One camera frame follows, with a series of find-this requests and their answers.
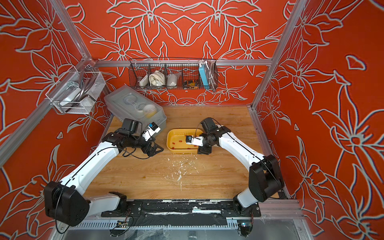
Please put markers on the clear wall-mounted bin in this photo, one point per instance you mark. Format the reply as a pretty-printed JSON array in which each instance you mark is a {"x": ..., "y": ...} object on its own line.
[{"x": 76, "y": 92}]

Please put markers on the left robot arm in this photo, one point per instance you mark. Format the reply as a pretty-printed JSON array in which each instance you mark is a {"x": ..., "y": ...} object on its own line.
[{"x": 64, "y": 199}]

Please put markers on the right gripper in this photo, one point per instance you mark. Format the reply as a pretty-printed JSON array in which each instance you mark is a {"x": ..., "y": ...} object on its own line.
[{"x": 203, "y": 150}]

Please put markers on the black wire wall basket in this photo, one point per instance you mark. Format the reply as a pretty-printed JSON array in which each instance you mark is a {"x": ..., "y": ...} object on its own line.
[{"x": 180, "y": 74}]

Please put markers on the yellow plastic tray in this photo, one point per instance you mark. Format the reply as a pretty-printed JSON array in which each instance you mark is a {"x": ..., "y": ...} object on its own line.
[{"x": 176, "y": 141}]

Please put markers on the white cloth in basket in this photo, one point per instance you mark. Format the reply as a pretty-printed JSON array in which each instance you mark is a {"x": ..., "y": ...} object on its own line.
[{"x": 157, "y": 79}]

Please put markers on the blue box in basket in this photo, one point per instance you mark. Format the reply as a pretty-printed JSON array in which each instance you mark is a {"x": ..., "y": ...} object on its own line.
[{"x": 203, "y": 74}]

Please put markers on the yellow tape roll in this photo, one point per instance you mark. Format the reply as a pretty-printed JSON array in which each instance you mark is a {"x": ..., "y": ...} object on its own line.
[{"x": 150, "y": 110}]

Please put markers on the clear lidded storage container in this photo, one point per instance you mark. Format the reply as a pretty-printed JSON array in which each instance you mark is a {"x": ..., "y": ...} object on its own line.
[{"x": 126, "y": 103}]

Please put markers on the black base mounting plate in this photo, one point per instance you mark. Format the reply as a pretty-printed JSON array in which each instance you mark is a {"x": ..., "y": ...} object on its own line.
[{"x": 222, "y": 208}]

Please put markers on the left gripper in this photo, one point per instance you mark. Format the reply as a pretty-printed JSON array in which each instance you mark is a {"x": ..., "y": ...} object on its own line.
[{"x": 151, "y": 152}]

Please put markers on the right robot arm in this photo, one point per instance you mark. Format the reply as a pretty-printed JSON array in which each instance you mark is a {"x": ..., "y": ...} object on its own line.
[{"x": 265, "y": 177}]

